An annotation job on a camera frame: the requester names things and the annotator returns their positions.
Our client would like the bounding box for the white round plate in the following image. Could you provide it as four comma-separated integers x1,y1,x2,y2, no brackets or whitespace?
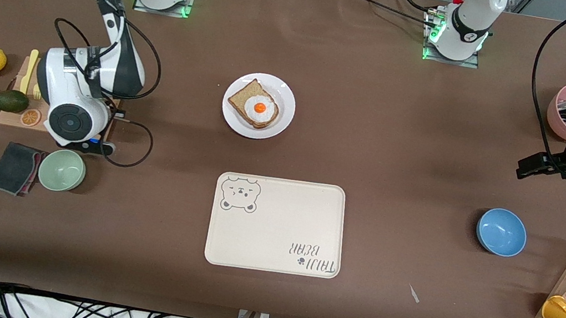
218,68,300,144

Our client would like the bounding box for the blue bowl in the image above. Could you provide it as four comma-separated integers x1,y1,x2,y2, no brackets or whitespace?
473,205,531,260

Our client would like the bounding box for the cream bear print tray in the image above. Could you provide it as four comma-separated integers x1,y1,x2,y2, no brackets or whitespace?
203,167,353,283

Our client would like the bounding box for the fried egg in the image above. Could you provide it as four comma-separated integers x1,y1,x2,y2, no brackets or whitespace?
242,94,278,126

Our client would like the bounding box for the brown bread slice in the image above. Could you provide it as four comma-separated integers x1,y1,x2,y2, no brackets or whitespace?
224,75,284,132

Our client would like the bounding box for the light green bowl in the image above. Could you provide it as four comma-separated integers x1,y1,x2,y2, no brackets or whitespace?
35,145,89,195

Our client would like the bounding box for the orange slice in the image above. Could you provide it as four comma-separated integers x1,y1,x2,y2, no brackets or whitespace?
19,107,43,129

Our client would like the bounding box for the yellow plastic knife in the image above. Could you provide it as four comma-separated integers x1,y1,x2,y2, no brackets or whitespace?
19,48,40,96

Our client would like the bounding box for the dark grey folded cloth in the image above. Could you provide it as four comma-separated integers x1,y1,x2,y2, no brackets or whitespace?
0,140,45,200

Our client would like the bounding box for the wooden cutting board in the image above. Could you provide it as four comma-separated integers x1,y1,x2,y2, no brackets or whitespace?
0,53,129,145

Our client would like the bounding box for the dark green avocado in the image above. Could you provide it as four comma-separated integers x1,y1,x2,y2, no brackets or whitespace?
0,88,31,115

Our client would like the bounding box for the black table cable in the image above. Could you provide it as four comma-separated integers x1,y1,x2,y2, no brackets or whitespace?
338,0,444,34

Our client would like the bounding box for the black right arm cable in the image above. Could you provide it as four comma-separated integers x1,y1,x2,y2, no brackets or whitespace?
0,0,175,172

